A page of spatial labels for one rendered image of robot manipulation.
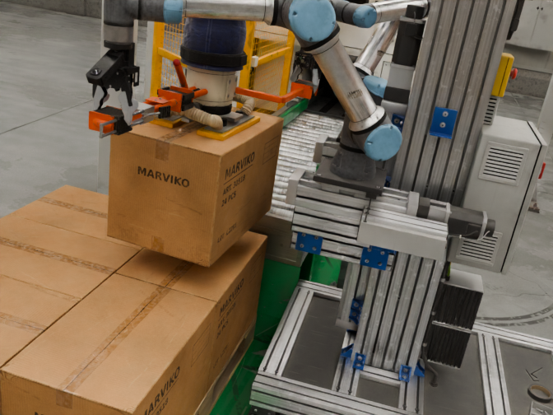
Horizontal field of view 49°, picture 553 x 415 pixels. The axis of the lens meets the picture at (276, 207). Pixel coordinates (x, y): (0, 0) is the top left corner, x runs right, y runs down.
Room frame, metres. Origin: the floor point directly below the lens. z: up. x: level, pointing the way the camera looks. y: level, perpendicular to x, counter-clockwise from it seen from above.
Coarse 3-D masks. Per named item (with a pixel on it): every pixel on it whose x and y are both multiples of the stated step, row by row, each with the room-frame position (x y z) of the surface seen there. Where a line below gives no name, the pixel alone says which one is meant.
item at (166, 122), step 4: (156, 116) 2.04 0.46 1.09; (172, 116) 2.06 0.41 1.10; (176, 116) 2.07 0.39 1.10; (180, 116) 2.08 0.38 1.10; (184, 116) 2.10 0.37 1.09; (156, 120) 2.01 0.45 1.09; (160, 120) 2.01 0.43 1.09; (164, 120) 2.01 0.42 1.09; (168, 120) 2.02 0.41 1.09; (172, 120) 2.02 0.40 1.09; (176, 120) 2.03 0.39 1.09; (180, 120) 2.05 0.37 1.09; (160, 124) 2.00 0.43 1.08; (164, 124) 2.00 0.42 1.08; (168, 124) 2.00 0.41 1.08; (172, 124) 1.99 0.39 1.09; (176, 124) 2.02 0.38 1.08; (180, 124) 2.05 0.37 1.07
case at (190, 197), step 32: (160, 128) 1.97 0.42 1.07; (192, 128) 2.02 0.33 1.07; (256, 128) 2.15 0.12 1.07; (128, 160) 1.88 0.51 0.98; (160, 160) 1.85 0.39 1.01; (192, 160) 1.82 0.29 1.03; (224, 160) 1.82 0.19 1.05; (256, 160) 2.11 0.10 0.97; (128, 192) 1.88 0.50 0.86; (160, 192) 1.85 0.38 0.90; (192, 192) 1.82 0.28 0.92; (224, 192) 1.85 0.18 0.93; (256, 192) 2.16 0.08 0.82; (128, 224) 1.88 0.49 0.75; (160, 224) 1.84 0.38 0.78; (192, 224) 1.81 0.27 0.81; (224, 224) 1.88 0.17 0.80; (192, 256) 1.81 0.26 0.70
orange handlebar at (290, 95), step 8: (192, 88) 2.04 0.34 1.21; (240, 88) 2.14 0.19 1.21; (152, 96) 1.82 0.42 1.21; (160, 96) 1.85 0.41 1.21; (256, 96) 2.12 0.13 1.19; (264, 96) 2.11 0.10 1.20; (272, 96) 2.10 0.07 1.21; (280, 96) 2.11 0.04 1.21; (288, 96) 2.14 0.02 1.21; (296, 96) 2.23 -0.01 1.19; (152, 104) 1.79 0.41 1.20; (160, 104) 1.77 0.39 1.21; (168, 104) 1.80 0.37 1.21; (176, 104) 1.85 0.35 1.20; (96, 120) 1.52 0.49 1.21; (104, 120) 1.52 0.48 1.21; (104, 128) 1.51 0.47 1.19
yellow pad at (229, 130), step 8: (240, 112) 2.17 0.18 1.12; (224, 120) 2.03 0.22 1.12; (240, 120) 2.14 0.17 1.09; (248, 120) 2.18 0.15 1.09; (256, 120) 2.22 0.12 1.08; (200, 128) 1.98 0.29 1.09; (208, 128) 1.98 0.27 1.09; (224, 128) 2.01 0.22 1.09; (232, 128) 2.04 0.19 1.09; (240, 128) 2.08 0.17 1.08; (208, 136) 1.95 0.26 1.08; (216, 136) 1.94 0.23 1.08; (224, 136) 1.94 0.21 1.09
